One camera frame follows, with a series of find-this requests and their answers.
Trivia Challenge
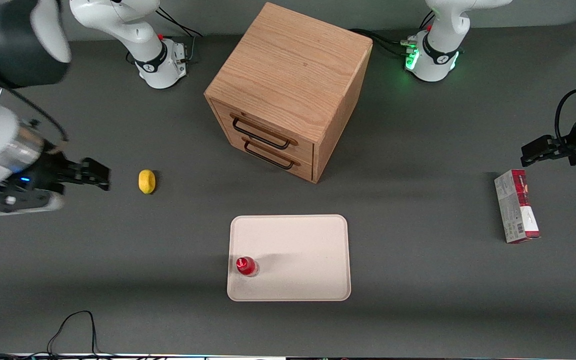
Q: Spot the red and white carton box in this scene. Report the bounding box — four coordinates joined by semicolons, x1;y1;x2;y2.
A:
494;169;541;244

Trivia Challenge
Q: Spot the wooden drawer with black handle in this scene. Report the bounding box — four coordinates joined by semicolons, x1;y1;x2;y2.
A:
222;131;314;182
210;99;315;162

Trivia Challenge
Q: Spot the black arm base cable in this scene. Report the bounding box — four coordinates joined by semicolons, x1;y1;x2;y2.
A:
349;28;417;57
157;7;205;64

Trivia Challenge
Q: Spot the yellow lemon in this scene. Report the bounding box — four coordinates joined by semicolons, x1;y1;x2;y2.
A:
138;169;157;195

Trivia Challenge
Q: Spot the black right arm base cable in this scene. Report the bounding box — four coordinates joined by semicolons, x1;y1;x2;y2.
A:
157;7;205;64

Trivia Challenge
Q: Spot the black left arm base cable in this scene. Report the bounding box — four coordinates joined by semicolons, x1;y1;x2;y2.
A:
349;28;417;57

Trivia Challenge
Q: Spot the cream rectangular tray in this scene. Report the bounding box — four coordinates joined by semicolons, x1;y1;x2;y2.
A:
226;214;352;302

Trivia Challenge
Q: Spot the black looped floor cable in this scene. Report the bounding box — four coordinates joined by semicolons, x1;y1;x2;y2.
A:
0;310;119;359

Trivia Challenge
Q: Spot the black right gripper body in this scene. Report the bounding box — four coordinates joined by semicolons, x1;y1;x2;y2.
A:
17;149;86;196

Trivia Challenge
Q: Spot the wooden drawer cabinet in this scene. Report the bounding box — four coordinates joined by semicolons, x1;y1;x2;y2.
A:
204;2;374;184

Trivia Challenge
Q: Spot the red coke bottle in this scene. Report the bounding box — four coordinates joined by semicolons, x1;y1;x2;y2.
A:
236;256;260;277

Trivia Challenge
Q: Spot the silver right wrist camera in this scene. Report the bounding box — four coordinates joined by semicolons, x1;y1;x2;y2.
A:
0;191;65;218

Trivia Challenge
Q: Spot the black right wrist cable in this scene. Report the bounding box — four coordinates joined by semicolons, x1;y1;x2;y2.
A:
0;86;70;145

